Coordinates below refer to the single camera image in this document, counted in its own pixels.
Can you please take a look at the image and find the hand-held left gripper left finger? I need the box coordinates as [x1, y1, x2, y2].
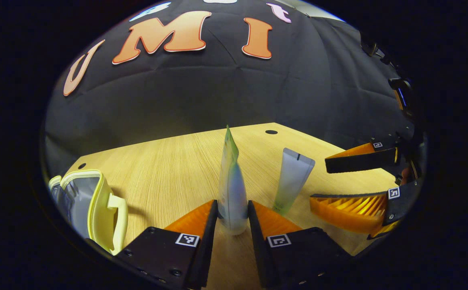
[115, 199, 219, 290]

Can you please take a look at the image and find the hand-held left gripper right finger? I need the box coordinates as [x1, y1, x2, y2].
[248, 200, 354, 288]

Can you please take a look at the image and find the white tube with green crimp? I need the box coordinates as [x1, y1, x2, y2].
[217, 124, 249, 236]

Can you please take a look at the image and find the frosted tube with green cap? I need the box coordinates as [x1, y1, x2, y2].
[272, 147, 316, 216]

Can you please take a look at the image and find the yellow suitcase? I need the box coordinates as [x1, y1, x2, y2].
[48, 169, 129, 257]

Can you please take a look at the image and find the black backdrop cloth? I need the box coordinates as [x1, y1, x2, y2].
[43, 0, 420, 178]

